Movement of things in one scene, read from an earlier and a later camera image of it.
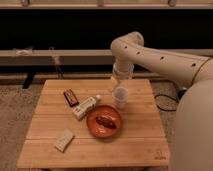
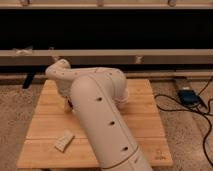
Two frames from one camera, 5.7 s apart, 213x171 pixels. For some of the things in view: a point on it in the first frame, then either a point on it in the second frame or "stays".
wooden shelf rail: (56, 57) stays
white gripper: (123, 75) → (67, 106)
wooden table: (139, 142) stays
